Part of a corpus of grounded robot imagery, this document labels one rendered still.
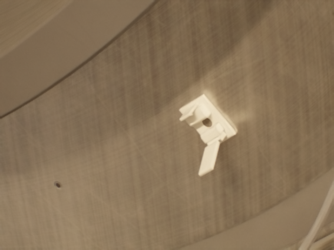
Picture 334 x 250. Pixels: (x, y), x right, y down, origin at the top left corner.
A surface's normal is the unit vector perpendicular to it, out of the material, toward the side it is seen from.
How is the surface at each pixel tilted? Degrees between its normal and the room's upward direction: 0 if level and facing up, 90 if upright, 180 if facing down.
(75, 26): 90
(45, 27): 90
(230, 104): 90
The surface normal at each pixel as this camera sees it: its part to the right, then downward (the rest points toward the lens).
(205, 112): 0.62, -0.39
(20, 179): -0.43, 0.54
